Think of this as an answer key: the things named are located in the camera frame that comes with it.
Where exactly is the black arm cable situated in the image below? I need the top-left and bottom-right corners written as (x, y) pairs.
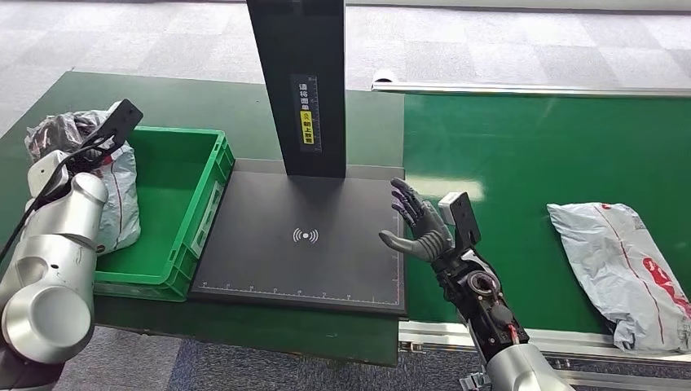
top-left (0, 134), bottom-right (117, 252)

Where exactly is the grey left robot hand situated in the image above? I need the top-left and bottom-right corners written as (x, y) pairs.
top-left (25, 110), bottom-right (117, 164)

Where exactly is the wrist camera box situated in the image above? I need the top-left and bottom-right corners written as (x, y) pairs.
top-left (437, 191), bottom-right (482, 252)
top-left (79, 98), bottom-right (145, 159)

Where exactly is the grey metal conveyor bracket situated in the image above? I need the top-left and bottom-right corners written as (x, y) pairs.
top-left (460, 370), bottom-right (493, 391)

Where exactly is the green conveyor belt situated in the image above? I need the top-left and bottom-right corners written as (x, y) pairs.
top-left (403, 94), bottom-right (691, 338)

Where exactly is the black scanner column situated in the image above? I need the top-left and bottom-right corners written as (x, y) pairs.
top-left (245, 0), bottom-right (348, 180)

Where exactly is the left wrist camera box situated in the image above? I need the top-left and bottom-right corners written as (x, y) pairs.
top-left (79, 98), bottom-right (145, 159)

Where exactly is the yellow and black ruler sticker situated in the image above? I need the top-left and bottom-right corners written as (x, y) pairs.
top-left (290, 72), bottom-right (323, 154)

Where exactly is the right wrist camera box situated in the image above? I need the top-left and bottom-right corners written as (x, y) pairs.
top-left (437, 191), bottom-right (482, 252)

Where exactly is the green plastic crate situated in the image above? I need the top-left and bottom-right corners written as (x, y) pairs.
top-left (90, 125), bottom-right (237, 303)

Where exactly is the aluminium conveyor side rail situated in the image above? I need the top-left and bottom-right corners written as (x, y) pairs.
top-left (371, 81), bottom-right (691, 99)
top-left (398, 320), bottom-right (691, 369)

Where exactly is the black scanner base platform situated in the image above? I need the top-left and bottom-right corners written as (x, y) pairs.
top-left (188, 157), bottom-right (407, 318)

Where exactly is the grey plastic mailer package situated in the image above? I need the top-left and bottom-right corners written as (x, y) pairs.
top-left (546, 202), bottom-right (691, 356)
top-left (24, 109), bottom-right (143, 256)

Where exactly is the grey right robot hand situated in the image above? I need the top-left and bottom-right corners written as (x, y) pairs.
top-left (378, 177), bottom-right (456, 264)

